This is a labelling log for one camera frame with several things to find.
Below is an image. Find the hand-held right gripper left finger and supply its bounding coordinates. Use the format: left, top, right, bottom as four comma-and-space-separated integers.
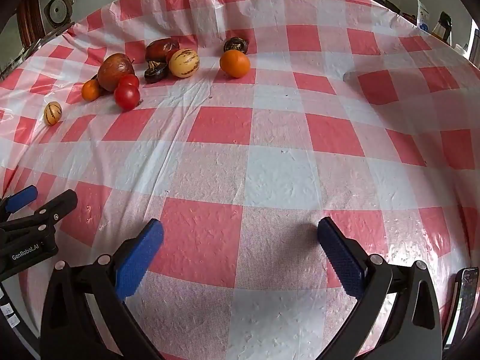
40, 217, 166, 360

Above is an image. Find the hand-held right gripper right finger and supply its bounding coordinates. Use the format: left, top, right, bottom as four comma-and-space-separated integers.
317, 216, 443, 360

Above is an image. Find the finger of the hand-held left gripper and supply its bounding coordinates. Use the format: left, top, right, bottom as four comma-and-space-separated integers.
0, 189, 78, 235
0, 185, 39, 220

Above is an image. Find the striped yellow pepino melon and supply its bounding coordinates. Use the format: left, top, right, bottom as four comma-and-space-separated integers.
168, 48, 200, 79
43, 101, 62, 126

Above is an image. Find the small orange tangerine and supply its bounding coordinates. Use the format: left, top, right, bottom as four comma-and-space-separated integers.
81, 79, 102, 101

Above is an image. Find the large brownish red apple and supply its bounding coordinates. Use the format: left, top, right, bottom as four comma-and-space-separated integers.
97, 53, 136, 92

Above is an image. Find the dark purple mangosteen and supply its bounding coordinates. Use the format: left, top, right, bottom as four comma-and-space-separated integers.
224, 37, 248, 54
144, 61, 168, 84

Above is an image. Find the dark red apple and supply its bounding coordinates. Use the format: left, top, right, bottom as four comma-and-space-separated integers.
145, 38, 180, 62

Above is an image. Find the large orange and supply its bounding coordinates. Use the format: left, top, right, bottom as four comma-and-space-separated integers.
220, 50, 251, 79

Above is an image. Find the red white checkered tablecloth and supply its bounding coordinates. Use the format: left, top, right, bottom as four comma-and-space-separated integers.
0, 0, 480, 360

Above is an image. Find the striped wooden board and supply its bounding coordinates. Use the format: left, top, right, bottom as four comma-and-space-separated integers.
15, 0, 47, 47

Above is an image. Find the round white kitchen appliance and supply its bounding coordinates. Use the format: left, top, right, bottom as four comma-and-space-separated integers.
43, 0, 76, 29

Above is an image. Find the white blue packet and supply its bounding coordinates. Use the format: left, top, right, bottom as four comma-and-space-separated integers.
415, 0, 430, 31

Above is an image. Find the dark pan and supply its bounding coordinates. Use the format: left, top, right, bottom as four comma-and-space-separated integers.
352, 0, 404, 17

